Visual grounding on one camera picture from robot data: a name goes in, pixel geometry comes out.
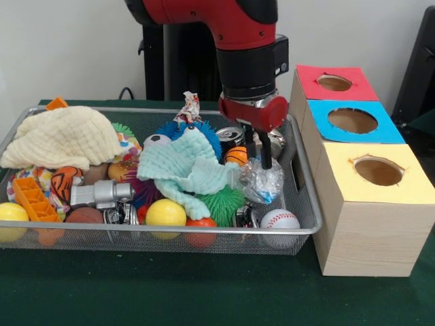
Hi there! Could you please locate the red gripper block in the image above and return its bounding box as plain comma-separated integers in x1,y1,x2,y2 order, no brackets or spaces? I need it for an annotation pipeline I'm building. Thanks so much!
218,90,290,170

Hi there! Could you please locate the crushed clear plastic bottle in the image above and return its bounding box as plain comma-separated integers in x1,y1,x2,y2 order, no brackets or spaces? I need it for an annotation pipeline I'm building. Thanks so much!
239,158,285,204

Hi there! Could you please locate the mint green waffle cloth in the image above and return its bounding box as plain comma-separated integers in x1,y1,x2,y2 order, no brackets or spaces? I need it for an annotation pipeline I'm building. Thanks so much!
135,129,241,220

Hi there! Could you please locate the cream waffle cloth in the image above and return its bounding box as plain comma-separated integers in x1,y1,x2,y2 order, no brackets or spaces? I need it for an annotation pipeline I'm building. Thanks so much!
0,105,124,170

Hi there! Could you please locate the wooden box with three holes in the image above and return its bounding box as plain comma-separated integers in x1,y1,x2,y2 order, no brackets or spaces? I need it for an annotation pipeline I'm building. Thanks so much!
288,64,435,278

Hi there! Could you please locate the shallow clear mesh bin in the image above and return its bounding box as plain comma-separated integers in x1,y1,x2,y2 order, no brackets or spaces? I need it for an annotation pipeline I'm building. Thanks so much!
0,105,324,254

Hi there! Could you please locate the small orange basketball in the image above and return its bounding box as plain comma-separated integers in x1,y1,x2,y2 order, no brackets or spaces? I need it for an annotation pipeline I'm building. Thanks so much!
224,146,248,167

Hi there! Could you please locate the green spiky ball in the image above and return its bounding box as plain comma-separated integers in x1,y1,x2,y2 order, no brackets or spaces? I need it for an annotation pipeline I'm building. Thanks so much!
196,188,246,228

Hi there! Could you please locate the crushed red can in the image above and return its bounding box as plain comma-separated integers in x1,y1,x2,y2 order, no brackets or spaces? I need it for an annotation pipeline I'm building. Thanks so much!
233,203,261,228

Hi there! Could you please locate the white toy baseball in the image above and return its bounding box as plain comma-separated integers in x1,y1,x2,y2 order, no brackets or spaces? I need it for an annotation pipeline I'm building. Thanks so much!
260,209,301,249

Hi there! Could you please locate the yellow ball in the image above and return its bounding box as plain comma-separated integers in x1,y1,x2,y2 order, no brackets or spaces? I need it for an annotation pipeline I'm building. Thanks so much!
0,202,31,242
145,199,188,240

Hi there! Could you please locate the dark green tablecloth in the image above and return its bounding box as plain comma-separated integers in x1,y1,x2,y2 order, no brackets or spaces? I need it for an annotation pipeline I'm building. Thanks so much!
0,98,435,326

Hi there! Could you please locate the silver plastic toy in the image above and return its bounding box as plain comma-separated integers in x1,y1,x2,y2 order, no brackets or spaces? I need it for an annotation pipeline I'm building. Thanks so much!
69,179,135,210

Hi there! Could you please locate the black chair back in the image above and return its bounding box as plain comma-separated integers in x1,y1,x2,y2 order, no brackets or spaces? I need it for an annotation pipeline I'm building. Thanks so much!
390,5,435,128

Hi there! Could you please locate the long orange toy brick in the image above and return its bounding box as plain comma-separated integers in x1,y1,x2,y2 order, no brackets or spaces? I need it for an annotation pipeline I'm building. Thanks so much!
12,175,65,245

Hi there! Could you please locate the black cable loop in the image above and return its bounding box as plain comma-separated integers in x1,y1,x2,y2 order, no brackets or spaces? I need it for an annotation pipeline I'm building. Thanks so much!
118,87,145,101

